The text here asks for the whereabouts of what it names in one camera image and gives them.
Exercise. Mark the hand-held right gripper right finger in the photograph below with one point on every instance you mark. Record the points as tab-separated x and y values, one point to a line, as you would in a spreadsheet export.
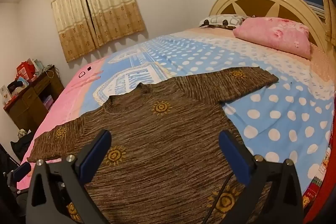
233	158

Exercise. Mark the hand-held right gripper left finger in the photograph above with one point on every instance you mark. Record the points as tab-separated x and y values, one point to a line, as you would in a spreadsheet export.
95	158

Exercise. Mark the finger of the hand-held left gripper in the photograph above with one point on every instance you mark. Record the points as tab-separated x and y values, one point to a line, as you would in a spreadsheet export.
22	171

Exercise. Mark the brown knitted sweater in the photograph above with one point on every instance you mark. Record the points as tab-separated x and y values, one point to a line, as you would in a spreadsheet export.
162	140

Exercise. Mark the large black bag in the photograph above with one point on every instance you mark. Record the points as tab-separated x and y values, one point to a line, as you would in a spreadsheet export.
22	145

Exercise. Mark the pink and blue printed blanket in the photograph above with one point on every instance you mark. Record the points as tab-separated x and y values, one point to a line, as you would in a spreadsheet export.
275	113

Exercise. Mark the brown wooden desk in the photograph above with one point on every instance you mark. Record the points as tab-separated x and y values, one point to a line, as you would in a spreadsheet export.
29	108

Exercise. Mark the purple storage box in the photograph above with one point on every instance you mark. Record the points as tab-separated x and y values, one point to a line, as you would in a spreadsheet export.
48	102

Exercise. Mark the white printed box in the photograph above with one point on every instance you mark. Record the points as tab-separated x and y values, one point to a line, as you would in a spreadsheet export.
5	92

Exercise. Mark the black bag on desk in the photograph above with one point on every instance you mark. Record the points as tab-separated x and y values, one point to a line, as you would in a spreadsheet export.
15	86

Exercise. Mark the red cloth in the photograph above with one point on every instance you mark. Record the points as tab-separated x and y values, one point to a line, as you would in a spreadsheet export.
323	200

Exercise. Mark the red box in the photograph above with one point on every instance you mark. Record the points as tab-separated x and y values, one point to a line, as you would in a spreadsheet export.
25	70

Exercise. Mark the pink floral pillow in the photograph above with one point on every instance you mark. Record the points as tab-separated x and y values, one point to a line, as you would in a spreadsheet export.
275	35

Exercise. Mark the grey white patterned pillow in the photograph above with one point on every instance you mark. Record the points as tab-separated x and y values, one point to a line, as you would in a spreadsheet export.
223	19

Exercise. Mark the beige patterned curtain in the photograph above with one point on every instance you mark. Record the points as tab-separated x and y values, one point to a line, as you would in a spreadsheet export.
105	3

